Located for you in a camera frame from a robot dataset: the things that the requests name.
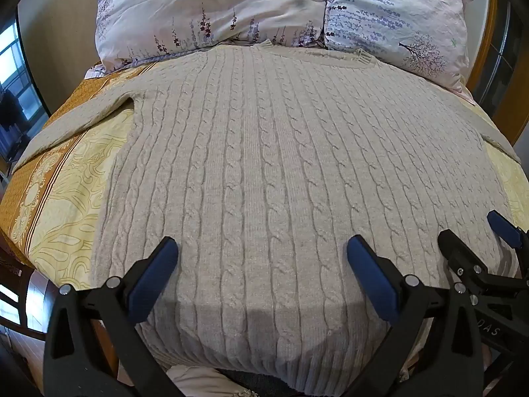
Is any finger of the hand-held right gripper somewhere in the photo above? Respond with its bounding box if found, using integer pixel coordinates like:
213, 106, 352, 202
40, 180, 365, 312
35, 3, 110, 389
486, 210, 529, 254
437, 229, 529, 299

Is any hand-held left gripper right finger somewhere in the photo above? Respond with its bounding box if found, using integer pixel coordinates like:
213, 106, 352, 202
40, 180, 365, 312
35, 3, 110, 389
346, 235, 484, 397

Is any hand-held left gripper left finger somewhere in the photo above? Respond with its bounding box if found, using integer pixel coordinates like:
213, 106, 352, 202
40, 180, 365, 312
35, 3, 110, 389
43, 237, 195, 397

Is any beige cable-knit sweater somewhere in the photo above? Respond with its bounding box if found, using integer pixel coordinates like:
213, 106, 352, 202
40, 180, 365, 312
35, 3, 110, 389
12, 40, 522, 395

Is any white crumpled cloth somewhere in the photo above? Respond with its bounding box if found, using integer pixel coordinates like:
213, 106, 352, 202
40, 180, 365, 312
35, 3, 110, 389
164, 365, 253, 397

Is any yellow patterned bedsheet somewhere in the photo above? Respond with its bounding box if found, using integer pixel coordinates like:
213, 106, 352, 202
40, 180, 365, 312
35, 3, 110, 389
0, 45, 529, 294

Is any dark wooden furniture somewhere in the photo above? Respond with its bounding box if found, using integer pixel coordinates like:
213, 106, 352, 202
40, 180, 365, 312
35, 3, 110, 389
0, 236, 56, 342

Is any dark grey cloth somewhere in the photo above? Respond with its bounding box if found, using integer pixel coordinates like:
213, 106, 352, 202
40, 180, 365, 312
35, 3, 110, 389
219, 369, 306, 397

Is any orange wooden cabinet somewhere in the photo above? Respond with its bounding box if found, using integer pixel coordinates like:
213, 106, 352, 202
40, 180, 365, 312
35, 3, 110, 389
450, 0, 529, 146

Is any white pillow with blue flowers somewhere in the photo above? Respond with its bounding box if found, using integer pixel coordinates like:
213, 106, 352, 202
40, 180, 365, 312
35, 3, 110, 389
320, 0, 476, 102

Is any large window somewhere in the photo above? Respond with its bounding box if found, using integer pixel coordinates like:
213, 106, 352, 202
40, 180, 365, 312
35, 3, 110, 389
0, 10, 52, 162

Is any pink floral pillow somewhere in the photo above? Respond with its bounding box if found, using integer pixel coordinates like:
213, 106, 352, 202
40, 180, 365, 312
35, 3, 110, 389
85, 0, 336, 79

